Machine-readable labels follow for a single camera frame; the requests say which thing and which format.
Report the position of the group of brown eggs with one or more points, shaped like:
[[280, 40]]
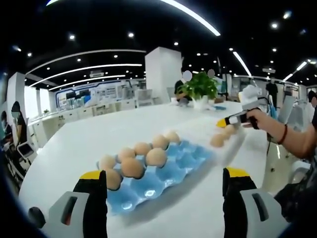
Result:
[[131, 166]]

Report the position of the grey object beside plant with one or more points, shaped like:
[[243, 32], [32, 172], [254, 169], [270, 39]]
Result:
[[183, 102]]

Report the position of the white foam egg tray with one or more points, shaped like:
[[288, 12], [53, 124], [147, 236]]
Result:
[[231, 151]]

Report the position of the white table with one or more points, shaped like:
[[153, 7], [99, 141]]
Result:
[[86, 134]]

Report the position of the row of white counters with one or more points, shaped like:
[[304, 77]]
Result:
[[81, 111]]

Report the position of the ceiling air conditioner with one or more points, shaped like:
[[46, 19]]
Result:
[[96, 74]]

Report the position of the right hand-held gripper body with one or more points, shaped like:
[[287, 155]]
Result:
[[250, 99]]

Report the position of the green plant in white pot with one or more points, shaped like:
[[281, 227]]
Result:
[[201, 84]]

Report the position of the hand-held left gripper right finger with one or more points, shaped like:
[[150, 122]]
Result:
[[245, 215]]

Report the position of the blue plastic object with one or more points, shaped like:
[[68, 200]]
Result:
[[220, 108]]

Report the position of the brown hen egg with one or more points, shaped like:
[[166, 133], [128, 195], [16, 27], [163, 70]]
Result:
[[230, 130], [217, 140]]

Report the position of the blue egg tray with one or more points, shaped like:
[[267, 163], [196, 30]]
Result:
[[173, 163]]

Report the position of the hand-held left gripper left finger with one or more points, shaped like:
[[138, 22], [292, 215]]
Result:
[[84, 213]]

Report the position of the person's right hand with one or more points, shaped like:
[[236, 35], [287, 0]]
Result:
[[268, 124]]

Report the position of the person's dark clothed torso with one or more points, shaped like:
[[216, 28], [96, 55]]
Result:
[[297, 196]]

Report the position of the white mesh office chair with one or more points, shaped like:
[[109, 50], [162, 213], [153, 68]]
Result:
[[144, 96]]

